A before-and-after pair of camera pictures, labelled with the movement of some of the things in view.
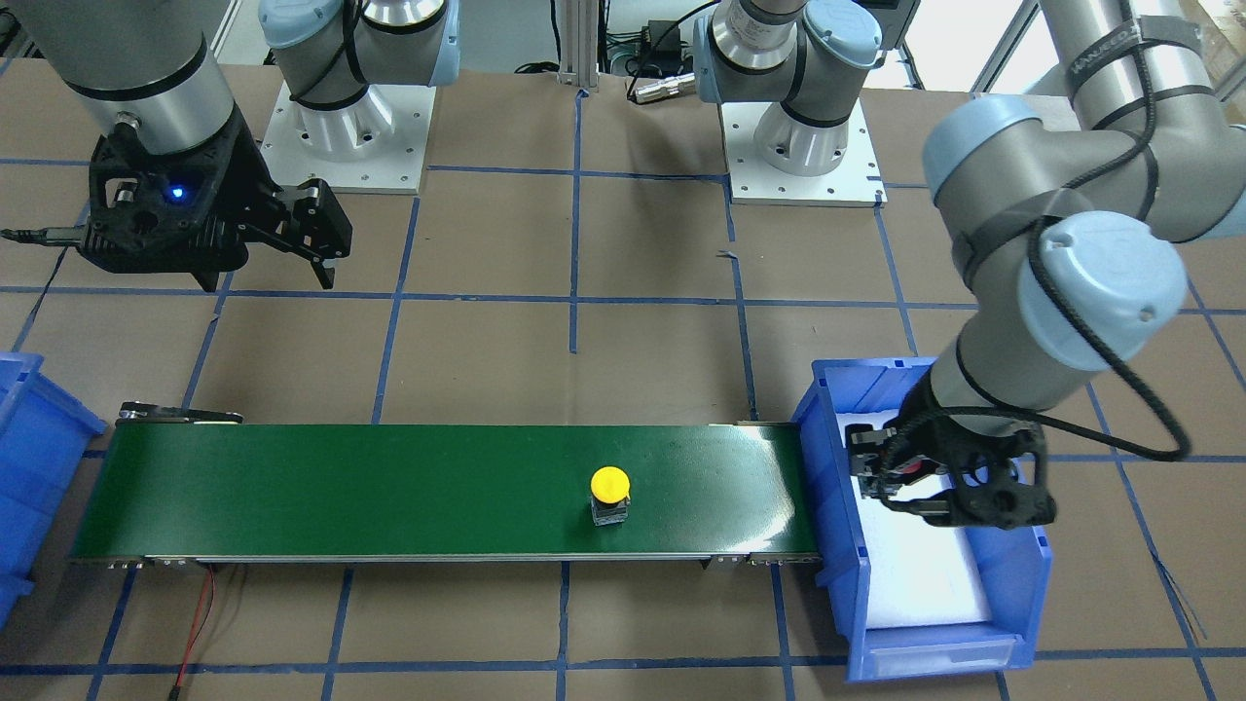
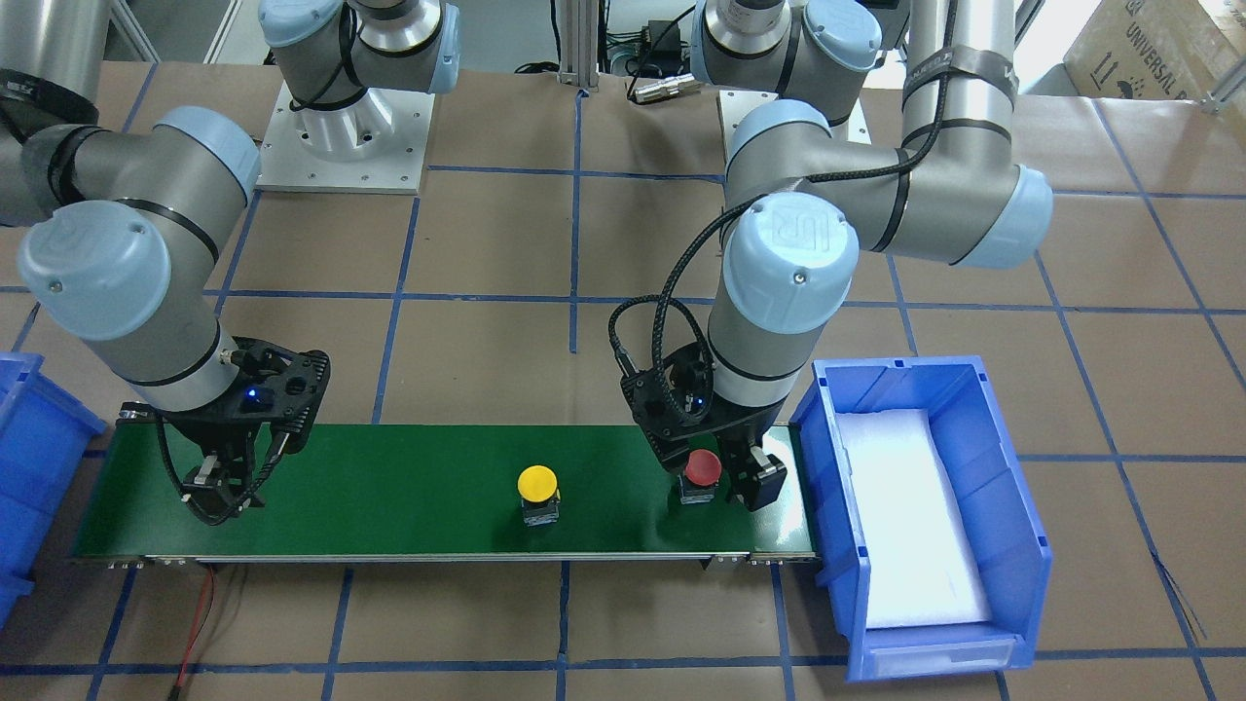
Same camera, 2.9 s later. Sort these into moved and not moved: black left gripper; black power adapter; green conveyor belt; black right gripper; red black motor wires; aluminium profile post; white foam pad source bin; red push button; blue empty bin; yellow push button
Moved: yellow push button; black left gripper; black right gripper; red push button
Not moved: green conveyor belt; black power adapter; aluminium profile post; blue empty bin; red black motor wires; white foam pad source bin
